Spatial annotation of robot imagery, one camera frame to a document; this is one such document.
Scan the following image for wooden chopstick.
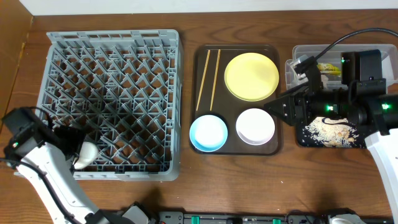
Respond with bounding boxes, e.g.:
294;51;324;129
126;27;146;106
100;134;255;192
210;49;221;111
196;50;211;111

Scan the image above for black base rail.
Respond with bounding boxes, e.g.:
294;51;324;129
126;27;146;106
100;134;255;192
124;202;398;224

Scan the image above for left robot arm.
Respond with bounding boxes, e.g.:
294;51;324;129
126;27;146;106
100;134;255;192
2;107;130;223

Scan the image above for yellow round plate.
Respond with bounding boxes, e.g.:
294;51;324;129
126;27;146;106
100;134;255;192
224;52;279;101

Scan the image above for white round bowl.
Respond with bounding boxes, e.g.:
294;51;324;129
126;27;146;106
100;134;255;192
236;108;275;146

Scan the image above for light blue bowl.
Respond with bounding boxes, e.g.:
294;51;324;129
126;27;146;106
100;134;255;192
189;114;228;152

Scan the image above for small white cup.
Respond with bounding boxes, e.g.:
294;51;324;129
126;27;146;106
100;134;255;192
73;141;99;170

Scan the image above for white paper napkin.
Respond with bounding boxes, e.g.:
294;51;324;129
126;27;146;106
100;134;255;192
321;74;331;90

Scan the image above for black rectangular tray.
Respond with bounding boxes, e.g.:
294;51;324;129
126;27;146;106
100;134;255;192
295;125;366;148

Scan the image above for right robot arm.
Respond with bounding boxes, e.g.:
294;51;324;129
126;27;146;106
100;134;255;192
264;50;397;220

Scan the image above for grey plastic dishwasher rack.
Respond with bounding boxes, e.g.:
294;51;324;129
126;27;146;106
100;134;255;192
37;29;183;182

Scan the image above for green snack wrapper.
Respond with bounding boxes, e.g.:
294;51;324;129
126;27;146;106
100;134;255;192
317;63;341;76

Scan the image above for dark brown serving tray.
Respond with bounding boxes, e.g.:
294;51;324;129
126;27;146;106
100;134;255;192
191;44;283;156

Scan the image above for rice and food scraps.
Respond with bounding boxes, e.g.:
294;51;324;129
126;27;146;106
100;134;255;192
303;117;359;147

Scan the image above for clear plastic bin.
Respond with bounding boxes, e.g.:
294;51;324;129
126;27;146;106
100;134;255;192
285;44;397;93

